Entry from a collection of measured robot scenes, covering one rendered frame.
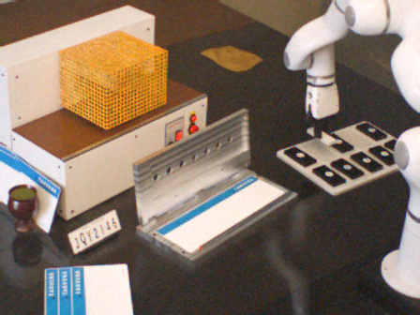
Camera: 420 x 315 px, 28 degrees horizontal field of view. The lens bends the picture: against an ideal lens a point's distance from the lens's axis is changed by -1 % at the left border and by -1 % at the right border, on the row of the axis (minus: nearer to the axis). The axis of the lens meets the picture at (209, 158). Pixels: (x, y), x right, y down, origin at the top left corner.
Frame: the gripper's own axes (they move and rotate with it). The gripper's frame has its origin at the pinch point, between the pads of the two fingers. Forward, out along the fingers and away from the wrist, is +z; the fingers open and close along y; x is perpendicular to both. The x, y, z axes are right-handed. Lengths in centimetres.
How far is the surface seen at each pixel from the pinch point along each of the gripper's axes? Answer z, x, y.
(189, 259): 11, -21, -67
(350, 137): 7.5, 3.1, 15.3
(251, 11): 6, 175, 116
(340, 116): 5.7, 16.1, 24.2
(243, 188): 7.6, -3.1, -34.6
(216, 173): 1.7, 0.1, -41.5
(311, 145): 6.9, 5.8, 0.7
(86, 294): 4, -29, -100
